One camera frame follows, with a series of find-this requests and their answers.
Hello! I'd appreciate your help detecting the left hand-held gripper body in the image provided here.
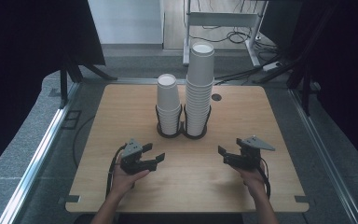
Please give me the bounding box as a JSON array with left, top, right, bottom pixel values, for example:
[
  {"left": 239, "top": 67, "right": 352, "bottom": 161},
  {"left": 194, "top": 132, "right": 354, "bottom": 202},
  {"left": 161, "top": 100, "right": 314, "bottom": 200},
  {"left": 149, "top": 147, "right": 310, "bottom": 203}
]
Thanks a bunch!
[{"left": 119, "top": 138, "right": 152, "bottom": 175}]

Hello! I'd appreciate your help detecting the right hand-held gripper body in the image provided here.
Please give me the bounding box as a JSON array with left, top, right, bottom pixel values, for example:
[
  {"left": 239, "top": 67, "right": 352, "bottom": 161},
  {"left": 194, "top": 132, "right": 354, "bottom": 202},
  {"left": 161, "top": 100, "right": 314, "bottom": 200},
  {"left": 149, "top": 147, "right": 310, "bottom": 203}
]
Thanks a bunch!
[{"left": 223, "top": 134, "right": 277, "bottom": 171}]

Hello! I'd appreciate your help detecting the black wire double cup holder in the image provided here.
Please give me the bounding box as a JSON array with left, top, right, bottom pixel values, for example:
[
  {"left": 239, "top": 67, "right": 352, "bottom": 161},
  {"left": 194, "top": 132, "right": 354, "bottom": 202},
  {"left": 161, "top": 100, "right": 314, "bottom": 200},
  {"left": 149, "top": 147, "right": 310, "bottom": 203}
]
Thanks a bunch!
[{"left": 154, "top": 104, "right": 213, "bottom": 140}]

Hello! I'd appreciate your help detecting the short stack of white cups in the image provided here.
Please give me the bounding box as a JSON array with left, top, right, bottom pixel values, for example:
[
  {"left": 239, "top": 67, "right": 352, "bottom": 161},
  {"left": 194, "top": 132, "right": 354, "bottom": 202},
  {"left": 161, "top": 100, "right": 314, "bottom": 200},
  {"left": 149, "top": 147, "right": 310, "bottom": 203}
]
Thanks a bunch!
[{"left": 156, "top": 73, "right": 183, "bottom": 136}]

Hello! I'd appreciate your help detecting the tall stack of white cups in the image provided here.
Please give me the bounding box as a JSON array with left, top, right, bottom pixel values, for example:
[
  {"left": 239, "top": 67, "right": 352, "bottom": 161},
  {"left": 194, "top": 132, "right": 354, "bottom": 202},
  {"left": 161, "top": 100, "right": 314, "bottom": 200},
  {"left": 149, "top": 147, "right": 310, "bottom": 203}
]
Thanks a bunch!
[{"left": 185, "top": 41, "right": 215, "bottom": 137}]

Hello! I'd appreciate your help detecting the person's left hand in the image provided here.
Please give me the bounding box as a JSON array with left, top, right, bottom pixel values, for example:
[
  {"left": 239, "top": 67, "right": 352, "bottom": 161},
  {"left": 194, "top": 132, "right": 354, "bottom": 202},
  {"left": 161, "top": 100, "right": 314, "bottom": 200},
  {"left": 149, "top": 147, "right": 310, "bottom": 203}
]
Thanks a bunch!
[{"left": 109, "top": 163, "right": 151, "bottom": 201}]

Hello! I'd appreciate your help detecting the person's right hand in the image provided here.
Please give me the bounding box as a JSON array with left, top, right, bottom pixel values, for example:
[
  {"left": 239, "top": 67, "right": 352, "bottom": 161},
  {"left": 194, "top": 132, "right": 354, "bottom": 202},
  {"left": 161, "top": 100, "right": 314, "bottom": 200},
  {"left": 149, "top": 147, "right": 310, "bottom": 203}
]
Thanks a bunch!
[{"left": 231, "top": 164, "right": 268, "bottom": 201}]

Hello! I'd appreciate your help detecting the black floor plate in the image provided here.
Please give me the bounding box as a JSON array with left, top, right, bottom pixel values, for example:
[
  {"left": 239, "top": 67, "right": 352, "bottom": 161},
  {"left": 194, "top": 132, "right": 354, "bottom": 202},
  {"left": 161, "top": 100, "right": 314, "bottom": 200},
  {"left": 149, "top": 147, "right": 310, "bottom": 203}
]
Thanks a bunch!
[{"left": 61, "top": 109, "right": 82, "bottom": 131}]

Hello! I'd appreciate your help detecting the black metal stand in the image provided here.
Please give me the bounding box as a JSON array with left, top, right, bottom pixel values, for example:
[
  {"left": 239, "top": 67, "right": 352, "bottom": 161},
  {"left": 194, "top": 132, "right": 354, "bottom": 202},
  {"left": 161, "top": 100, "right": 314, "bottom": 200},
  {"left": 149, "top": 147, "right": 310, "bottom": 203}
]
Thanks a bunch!
[
  {"left": 255, "top": 52, "right": 315, "bottom": 117},
  {"left": 59, "top": 52, "right": 118, "bottom": 109}
]

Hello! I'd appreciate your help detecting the white power strip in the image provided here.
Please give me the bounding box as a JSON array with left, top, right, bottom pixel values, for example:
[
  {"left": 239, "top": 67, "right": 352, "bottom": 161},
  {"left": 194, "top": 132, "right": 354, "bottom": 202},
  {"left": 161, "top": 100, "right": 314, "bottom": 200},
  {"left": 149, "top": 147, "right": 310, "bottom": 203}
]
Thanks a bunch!
[{"left": 262, "top": 61, "right": 283, "bottom": 73}]

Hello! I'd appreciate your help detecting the black curtain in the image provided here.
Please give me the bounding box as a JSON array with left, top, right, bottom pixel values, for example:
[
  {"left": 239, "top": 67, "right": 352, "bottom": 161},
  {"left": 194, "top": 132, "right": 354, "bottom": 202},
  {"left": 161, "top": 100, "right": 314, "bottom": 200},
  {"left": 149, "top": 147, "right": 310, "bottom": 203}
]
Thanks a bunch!
[
  {"left": 0, "top": 0, "right": 106, "bottom": 181},
  {"left": 260, "top": 0, "right": 358, "bottom": 174}
]

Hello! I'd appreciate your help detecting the left hand-held gripper black cable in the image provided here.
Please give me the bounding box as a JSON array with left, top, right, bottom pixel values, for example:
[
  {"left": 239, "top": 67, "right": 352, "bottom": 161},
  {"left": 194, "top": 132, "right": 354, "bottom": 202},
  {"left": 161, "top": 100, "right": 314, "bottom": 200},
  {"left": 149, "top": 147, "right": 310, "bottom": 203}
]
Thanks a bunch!
[{"left": 104, "top": 143, "right": 129, "bottom": 199}]

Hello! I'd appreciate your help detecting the hand-held gripper black cable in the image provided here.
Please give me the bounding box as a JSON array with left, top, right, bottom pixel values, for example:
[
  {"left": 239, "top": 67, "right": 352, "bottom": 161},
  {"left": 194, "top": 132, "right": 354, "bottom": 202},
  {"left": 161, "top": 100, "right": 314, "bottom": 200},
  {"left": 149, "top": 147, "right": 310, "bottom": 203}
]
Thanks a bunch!
[
  {"left": 258, "top": 157, "right": 272, "bottom": 200},
  {"left": 104, "top": 143, "right": 129, "bottom": 199}
]

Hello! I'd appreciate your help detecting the right hand-held gripper black cable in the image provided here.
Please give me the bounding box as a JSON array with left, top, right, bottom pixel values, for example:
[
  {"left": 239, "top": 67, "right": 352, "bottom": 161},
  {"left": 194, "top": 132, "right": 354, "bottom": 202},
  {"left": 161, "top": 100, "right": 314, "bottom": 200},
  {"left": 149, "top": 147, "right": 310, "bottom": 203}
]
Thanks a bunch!
[{"left": 258, "top": 157, "right": 272, "bottom": 200}]

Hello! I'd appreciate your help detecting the thin black floor cable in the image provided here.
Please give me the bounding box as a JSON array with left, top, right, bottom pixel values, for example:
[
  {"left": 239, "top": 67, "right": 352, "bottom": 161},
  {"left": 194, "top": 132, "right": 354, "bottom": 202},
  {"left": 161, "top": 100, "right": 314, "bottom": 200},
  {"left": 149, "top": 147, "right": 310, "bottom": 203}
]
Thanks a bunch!
[{"left": 72, "top": 115, "right": 97, "bottom": 169}]

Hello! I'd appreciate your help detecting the aluminium floor rail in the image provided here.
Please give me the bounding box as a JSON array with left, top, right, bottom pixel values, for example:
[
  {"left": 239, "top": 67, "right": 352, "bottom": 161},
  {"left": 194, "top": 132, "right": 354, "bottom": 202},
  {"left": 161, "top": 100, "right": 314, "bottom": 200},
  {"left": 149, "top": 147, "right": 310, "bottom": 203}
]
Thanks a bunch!
[
  {"left": 287, "top": 88, "right": 358, "bottom": 224},
  {"left": 83, "top": 77, "right": 188, "bottom": 86},
  {"left": 0, "top": 82, "right": 82, "bottom": 224}
]

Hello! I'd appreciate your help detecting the black power strip cable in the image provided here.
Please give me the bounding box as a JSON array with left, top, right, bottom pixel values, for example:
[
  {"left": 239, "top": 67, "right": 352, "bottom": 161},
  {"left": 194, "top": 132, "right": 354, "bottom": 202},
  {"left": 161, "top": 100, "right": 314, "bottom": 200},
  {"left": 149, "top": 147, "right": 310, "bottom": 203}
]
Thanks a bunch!
[{"left": 213, "top": 65, "right": 265, "bottom": 86}]

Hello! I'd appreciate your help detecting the coiled black floor cable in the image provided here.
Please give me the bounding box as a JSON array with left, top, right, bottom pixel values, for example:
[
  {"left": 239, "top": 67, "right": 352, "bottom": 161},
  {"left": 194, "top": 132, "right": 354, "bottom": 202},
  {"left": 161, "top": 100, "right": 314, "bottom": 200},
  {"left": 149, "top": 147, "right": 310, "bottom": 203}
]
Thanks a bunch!
[{"left": 226, "top": 30, "right": 252, "bottom": 45}]

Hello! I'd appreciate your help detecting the white metal desk frame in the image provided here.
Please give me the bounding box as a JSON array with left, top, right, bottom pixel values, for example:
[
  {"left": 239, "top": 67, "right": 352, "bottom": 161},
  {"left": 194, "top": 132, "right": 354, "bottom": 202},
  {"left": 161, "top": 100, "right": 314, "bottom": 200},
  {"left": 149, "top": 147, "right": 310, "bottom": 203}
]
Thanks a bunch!
[{"left": 182, "top": 0, "right": 269, "bottom": 68}]

